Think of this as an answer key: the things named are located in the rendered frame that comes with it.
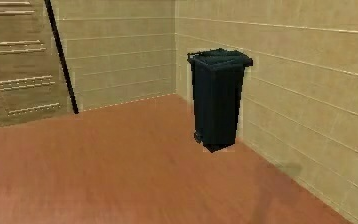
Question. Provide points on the black wheeled trash can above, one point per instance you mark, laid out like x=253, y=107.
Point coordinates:
x=217, y=100

